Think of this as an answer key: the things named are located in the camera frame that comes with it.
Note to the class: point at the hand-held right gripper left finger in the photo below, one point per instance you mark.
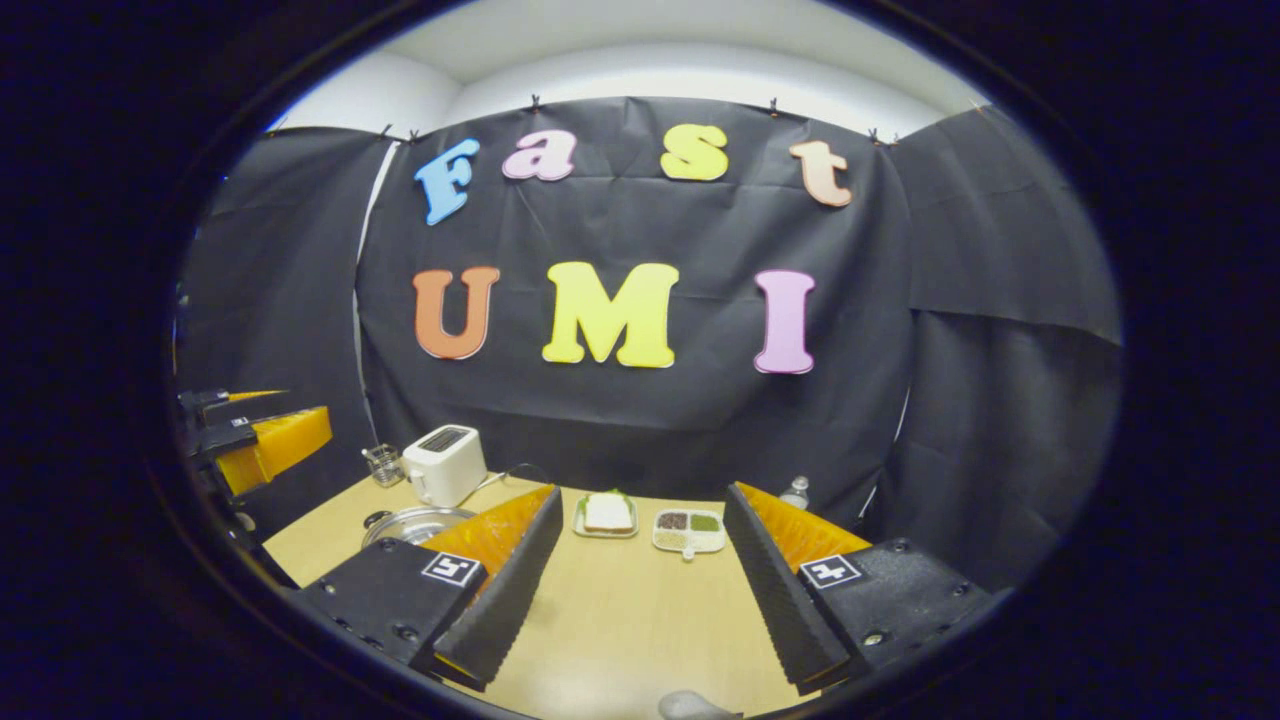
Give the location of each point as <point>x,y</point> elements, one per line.
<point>505,600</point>

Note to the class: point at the white toaster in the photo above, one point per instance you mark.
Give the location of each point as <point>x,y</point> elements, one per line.
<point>445,470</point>

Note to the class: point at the green mung beans heap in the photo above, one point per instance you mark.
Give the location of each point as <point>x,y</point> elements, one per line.
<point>704,522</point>

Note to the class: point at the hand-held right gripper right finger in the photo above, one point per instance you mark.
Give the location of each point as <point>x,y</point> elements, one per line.
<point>775,600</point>

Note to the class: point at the dark red beans heap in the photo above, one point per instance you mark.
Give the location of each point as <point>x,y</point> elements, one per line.
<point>673,521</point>

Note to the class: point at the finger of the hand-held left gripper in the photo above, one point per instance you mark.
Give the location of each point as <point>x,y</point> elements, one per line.
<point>235,396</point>
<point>285,440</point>

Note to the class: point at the small white sandwich plate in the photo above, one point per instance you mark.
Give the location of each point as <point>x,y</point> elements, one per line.
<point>606,535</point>

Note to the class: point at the stainless steel pot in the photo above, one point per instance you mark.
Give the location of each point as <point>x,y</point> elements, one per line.
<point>420,522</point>

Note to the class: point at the small soybeans heap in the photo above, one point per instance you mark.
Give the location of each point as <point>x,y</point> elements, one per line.
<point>670,540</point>

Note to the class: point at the white divided plate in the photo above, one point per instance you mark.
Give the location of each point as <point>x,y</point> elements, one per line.
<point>705,540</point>

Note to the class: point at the green label drink bottle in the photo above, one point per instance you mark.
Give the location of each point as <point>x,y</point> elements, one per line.
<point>795,492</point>

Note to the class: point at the sandwich with lettuce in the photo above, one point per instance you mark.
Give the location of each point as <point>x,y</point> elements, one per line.
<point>608,512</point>

